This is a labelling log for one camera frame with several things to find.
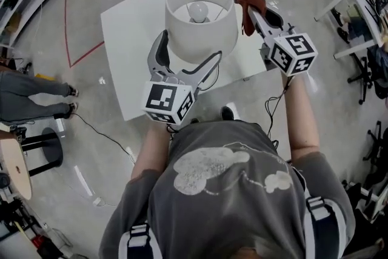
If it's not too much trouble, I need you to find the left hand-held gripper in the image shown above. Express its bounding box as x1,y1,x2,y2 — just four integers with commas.
141,29,223,126

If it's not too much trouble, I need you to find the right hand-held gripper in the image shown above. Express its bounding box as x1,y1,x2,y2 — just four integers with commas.
247,4,319,77

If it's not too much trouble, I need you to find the white table lamp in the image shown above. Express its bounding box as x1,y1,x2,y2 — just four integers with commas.
165,0,239,65

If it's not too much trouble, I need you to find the person's right forearm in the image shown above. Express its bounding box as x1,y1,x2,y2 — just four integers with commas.
280,73,321,161

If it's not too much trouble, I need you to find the person's left forearm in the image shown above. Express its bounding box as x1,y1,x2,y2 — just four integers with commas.
130,123,171,183

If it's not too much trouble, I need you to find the white square table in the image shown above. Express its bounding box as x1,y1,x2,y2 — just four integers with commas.
100,0,268,122

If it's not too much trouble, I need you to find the person's black right shoe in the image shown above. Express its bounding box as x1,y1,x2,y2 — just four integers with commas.
221,106,235,122

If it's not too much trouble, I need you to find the black office chair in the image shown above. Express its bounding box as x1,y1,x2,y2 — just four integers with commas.
362,120,388,168
347,45,388,106

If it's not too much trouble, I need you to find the red floor tape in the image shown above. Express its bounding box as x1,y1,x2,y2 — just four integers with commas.
64,0,105,69

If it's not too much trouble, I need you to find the yellow object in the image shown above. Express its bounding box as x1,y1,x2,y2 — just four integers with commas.
34,73,58,82

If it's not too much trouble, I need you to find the person's grey t-shirt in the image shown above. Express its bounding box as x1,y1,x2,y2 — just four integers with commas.
98,120,357,259

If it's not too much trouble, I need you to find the round wooden side table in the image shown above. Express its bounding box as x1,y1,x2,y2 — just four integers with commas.
0,126,64,201

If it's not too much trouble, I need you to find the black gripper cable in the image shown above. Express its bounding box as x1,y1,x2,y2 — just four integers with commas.
264,75,295,150
70,111,180,162

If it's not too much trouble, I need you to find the black white harness strap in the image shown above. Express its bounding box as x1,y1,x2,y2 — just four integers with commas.
304,195,347,259
117,223,163,259

